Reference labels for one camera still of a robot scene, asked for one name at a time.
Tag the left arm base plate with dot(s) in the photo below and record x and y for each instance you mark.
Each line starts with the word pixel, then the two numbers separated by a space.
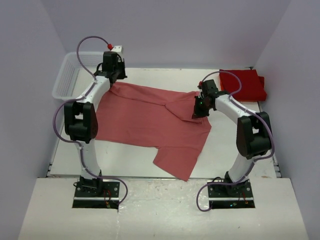
pixel 96 194

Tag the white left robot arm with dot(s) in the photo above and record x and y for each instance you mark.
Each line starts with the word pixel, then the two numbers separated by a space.
pixel 80 120

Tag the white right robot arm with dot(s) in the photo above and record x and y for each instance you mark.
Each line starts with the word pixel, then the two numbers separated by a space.
pixel 253 129

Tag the folded dark red t shirt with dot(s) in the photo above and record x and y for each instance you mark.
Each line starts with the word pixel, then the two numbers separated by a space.
pixel 241 73

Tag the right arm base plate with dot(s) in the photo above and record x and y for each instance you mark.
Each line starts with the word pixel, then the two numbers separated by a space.
pixel 239 196

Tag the white plastic basket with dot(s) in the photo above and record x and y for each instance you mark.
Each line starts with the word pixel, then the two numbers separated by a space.
pixel 72 79

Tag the pink t shirt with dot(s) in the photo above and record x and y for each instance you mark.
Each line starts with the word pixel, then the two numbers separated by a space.
pixel 150 117

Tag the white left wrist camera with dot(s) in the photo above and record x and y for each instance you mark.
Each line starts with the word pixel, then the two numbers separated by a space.
pixel 118 49

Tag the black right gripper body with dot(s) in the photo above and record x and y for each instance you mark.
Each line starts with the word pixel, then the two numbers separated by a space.
pixel 201 109

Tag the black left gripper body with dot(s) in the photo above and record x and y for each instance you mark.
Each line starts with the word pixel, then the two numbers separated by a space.
pixel 119 69

